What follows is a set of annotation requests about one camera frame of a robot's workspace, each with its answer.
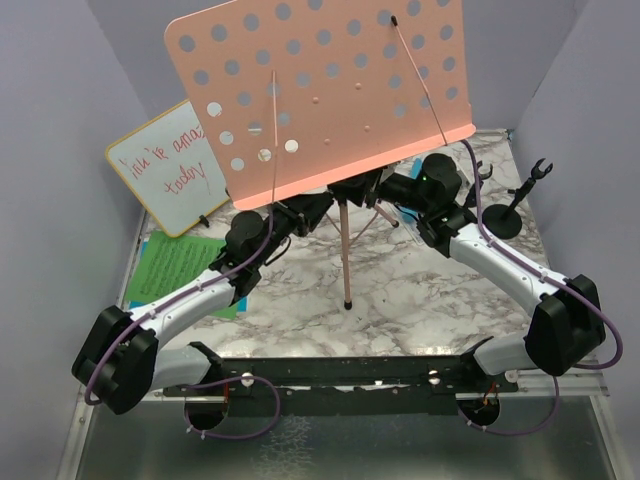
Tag yellow framed whiteboard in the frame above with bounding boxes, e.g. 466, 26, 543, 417
105, 100, 229, 237

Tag blue toy microphone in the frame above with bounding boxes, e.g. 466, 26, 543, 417
409, 158, 423, 179

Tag purple cable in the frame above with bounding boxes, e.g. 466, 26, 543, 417
457, 138, 625, 437
83, 204, 284, 441

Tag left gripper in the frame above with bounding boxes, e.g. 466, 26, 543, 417
252, 188, 331, 268

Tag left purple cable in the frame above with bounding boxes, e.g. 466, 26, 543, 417
83, 204, 284, 441

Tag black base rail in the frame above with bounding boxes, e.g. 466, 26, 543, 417
163, 343, 518, 416

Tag green sheet music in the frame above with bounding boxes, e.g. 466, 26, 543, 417
125, 231, 225, 308

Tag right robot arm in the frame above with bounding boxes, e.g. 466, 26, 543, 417
365, 154, 606, 391

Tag black mic stand front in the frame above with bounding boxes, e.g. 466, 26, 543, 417
482, 158, 553, 240

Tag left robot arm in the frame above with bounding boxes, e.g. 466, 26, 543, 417
71, 192, 334, 414

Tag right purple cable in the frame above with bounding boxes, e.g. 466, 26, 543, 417
457, 138, 625, 437

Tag pink music stand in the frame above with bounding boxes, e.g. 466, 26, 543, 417
163, 0, 477, 312

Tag white remote packet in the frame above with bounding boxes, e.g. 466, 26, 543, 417
390, 204, 424, 245

